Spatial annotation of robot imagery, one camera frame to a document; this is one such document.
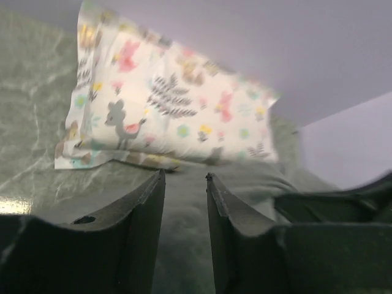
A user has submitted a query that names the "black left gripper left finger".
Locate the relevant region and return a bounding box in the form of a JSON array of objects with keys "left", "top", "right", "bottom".
[{"left": 1, "top": 171, "right": 165, "bottom": 293}]

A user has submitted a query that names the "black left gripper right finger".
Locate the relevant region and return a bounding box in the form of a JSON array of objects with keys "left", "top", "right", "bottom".
[{"left": 206, "top": 174, "right": 391, "bottom": 293}]

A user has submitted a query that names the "grey quilted plush pillowcase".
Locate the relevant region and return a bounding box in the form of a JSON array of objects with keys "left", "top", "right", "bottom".
[{"left": 152, "top": 116, "right": 337, "bottom": 293}]

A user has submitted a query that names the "animal print patterned pillow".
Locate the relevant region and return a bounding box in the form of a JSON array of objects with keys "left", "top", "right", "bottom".
[{"left": 55, "top": 1, "right": 278, "bottom": 170}]

